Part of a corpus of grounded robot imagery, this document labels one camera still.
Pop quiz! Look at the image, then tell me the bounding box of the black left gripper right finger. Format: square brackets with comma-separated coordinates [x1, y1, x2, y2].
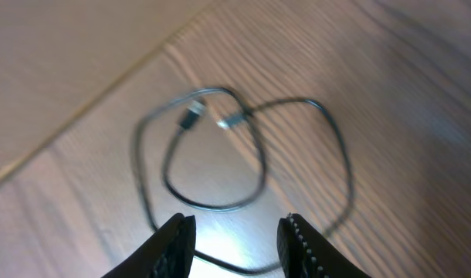
[276, 213, 370, 278]

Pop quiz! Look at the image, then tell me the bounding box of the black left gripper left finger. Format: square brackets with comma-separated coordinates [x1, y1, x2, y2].
[103, 213, 196, 278]

